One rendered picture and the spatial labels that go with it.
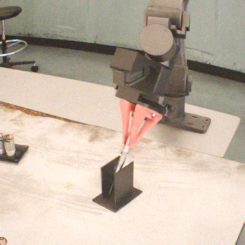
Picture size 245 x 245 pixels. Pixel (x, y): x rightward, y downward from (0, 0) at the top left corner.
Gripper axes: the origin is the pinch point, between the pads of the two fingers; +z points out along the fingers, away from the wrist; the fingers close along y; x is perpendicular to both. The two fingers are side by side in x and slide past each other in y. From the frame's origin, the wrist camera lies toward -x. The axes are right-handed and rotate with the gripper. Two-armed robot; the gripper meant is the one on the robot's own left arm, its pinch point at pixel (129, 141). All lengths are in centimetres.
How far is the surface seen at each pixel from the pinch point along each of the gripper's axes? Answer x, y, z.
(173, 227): 2.4, 13.7, 11.5
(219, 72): 244, -90, -65
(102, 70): 201, -170, -31
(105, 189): 0.6, -1.5, 10.1
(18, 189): -6.5, -16.4, 17.6
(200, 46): 231, -109, -79
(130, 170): 1.2, 1.6, 4.8
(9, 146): -4.8, -25.0, 10.9
